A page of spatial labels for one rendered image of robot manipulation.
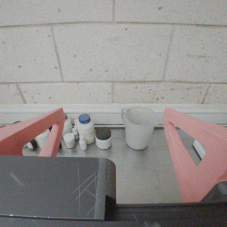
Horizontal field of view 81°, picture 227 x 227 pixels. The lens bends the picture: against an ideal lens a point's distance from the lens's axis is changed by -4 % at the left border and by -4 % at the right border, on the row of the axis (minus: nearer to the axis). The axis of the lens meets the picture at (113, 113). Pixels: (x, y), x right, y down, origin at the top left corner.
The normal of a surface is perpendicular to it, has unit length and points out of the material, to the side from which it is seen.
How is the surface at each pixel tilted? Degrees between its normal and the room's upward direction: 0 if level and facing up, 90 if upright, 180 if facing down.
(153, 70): 90
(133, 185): 0
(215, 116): 90
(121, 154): 0
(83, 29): 90
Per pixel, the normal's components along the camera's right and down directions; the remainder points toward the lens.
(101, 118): 0.00, 0.60
